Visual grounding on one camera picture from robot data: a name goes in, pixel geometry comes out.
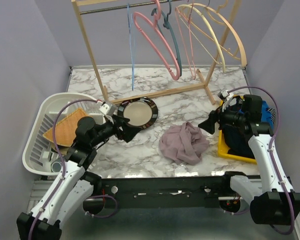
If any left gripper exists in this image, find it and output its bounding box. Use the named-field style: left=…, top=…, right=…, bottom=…
left=90, top=113, right=141, bottom=148

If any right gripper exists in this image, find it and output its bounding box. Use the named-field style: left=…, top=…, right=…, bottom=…
left=198, top=100, right=246, bottom=134

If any mauve tank top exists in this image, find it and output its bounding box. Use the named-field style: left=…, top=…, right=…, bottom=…
left=159, top=122, right=210, bottom=165

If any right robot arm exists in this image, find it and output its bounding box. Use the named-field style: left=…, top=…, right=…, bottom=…
left=198, top=94, right=300, bottom=226

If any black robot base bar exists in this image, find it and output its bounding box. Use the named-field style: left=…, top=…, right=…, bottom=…
left=83, top=176, right=241, bottom=215

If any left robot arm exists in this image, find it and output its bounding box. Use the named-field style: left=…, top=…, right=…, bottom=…
left=16, top=114, right=141, bottom=240

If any wooden curved hanger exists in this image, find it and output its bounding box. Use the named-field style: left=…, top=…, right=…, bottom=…
left=205, top=0, right=247, bottom=68

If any teal plastic hanger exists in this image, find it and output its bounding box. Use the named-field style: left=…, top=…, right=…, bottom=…
left=150, top=0, right=182, bottom=81

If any pink plastic hanger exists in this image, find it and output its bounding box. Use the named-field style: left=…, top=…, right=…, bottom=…
left=132, top=0, right=182, bottom=81

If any thin pink hanger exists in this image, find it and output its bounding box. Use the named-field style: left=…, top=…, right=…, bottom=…
left=174, top=1, right=197, bottom=80

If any cream plastic hanger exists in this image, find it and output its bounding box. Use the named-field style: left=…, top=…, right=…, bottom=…
left=176, top=3, right=226, bottom=73

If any dark rimmed ceramic plate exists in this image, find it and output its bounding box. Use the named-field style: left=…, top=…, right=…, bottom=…
left=117, top=97, right=159, bottom=130

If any dark navy garment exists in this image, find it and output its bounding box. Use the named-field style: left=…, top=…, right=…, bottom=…
left=222, top=95, right=256, bottom=158

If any yellow plastic bin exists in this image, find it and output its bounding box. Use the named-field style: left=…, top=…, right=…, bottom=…
left=217, top=94, right=258, bottom=165

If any blue garment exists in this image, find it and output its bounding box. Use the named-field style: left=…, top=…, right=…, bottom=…
left=261, top=100, right=276, bottom=130

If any woven wicker fan tray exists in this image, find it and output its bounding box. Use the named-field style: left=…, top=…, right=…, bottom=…
left=55, top=108, right=88, bottom=147

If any striped black white garment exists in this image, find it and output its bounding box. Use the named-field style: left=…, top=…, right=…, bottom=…
left=266, top=107, right=276, bottom=123

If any small cup in rack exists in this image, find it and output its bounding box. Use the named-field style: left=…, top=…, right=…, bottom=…
left=50, top=161, right=63, bottom=173

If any white plastic dish rack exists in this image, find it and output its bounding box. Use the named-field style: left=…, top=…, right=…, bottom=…
left=22, top=92, right=105, bottom=176

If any wooden clothes rack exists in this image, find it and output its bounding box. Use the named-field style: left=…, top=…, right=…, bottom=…
left=71, top=0, right=243, bottom=127

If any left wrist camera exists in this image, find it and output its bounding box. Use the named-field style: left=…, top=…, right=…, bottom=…
left=98, top=101, right=117, bottom=117

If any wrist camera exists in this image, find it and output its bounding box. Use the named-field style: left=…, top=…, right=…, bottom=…
left=98, top=101, right=117, bottom=117
left=217, top=89, right=234, bottom=112

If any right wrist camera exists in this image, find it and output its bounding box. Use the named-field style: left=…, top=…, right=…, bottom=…
left=217, top=89, right=234, bottom=112

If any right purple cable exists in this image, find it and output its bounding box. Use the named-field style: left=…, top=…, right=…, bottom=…
left=224, top=86, right=296, bottom=236

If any light blue wire hanger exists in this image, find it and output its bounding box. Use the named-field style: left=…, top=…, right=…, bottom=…
left=127, top=3, right=136, bottom=91

